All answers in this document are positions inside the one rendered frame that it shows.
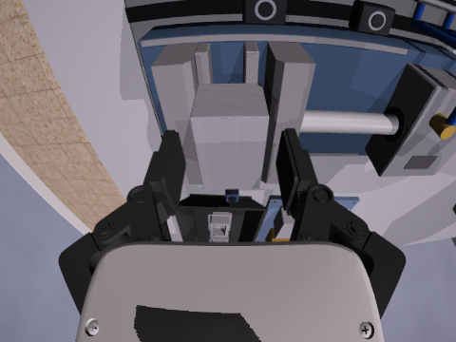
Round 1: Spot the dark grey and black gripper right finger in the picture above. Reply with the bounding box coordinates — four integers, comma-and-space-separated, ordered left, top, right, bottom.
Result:
275, 128, 406, 320

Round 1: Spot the grey flat bar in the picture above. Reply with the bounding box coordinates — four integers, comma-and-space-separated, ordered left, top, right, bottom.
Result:
194, 43, 213, 85
243, 42, 259, 84

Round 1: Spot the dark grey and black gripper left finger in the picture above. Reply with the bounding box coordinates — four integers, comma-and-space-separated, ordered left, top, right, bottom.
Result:
58, 130, 186, 315

